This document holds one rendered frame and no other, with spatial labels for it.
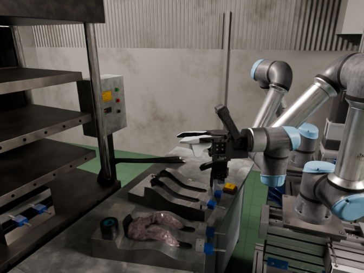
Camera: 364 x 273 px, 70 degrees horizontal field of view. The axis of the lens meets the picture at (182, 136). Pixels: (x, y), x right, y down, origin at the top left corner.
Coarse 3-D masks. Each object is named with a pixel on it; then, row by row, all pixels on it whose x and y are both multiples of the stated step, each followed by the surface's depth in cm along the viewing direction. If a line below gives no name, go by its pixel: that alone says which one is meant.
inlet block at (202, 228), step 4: (200, 224) 125; (204, 224) 125; (200, 228) 123; (204, 228) 123; (208, 228) 125; (212, 228) 125; (200, 232) 122; (204, 232) 122; (208, 232) 122; (212, 232) 122; (216, 232) 123; (220, 232) 123; (224, 232) 123; (208, 236) 123; (212, 236) 122
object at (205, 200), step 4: (204, 196) 142; (200, 200) 138; (204, 200) 138; (208, 200) 139; (212, 200) 140; (200, 204) 139; (204, 204) 138; (208, 204) 137; (212, 204) 137; (216, 204) 140; (208, 208) 138; (212, 208) 137; (220, 208) 136; (224, 208) 136
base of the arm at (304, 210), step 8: (296, 200) 108; (304, 200) 104; (312, 200) 101; (296, 208) 107; (304, 208) 103; (312, 208) 102; (320, 208) 101; (296, 216) 107; (304, 216) 103; (312, 216) 102; (320, 216) 101; (328, 216) 103; (320, 224) 102
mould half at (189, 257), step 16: (112, 208) 133; (128, 208) 133; (160, 224) 123; (192, 224) 129; (208, 224) 129; (96, 240) 113; (112, 240) 112; (128, 240) 117; (144, 240) 115; (192, 240) 119; (96, 256) 116; (112, 256) 115; (128, 256) 113; (144, 256) 111; (160, 256) 110; (176, 256) 110; (192, 256) 110
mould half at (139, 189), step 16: (160, 176) 159; (176, 176) 162; (128, 192) 156; (144, 192) 150; (160, 192) 146; (176, 192) 151; (192, 192) 151; (160, 208) 148; (176, 208) 142; (192, 208) 137
